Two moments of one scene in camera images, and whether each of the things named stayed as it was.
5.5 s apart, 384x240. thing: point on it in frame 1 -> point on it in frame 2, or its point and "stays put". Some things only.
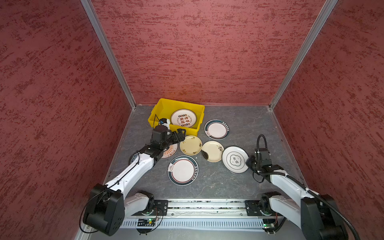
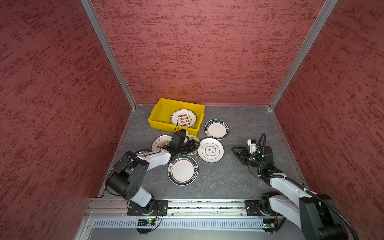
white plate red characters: [184, 118] stays put
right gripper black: [248, 161] stays put
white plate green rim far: [216, 129] stays put
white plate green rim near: [183, 170] stays put
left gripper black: [182, 137] -> [193, 144]
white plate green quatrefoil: [234, 159] -> [210, 150]
